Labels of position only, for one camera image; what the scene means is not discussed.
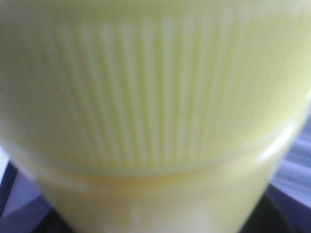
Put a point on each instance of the yellow squeeze bottle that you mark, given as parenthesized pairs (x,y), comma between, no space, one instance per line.
(153,116)

